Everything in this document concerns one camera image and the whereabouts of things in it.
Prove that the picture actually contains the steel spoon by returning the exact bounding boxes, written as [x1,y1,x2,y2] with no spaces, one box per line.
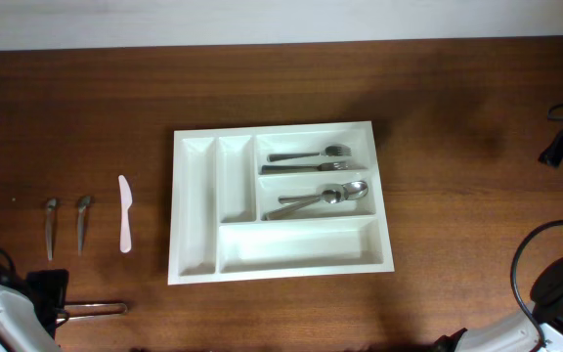
[278,181,368,204]
[263,185,346,221]

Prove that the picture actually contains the steel fork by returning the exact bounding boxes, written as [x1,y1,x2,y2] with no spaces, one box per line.
[261,161,349,175]
[267,145,352,162]

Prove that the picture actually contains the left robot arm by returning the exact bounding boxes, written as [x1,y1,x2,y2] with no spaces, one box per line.
[0,248,69,351]

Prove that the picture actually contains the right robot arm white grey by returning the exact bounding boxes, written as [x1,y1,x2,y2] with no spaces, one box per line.
[429,219,563,352]

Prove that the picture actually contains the steel tongs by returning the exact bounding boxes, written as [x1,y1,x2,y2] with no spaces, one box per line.
[57,302,129,323]

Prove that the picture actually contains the small steel teaspoon far left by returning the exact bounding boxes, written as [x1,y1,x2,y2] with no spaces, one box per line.
[45,198,58,261]

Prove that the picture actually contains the small steel teaspoon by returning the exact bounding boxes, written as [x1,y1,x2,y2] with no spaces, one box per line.
[77,196,92,256]
[45,198,58,261]

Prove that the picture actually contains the white plastic knife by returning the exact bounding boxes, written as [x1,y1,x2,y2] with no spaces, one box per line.
[118,175,133,253]

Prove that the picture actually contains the steel spoon in tray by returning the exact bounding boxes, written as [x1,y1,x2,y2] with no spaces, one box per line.
[263,185,346,221]

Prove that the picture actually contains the white plastic cutlery tray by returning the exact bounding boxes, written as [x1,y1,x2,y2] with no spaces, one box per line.
[168,121,394,285]

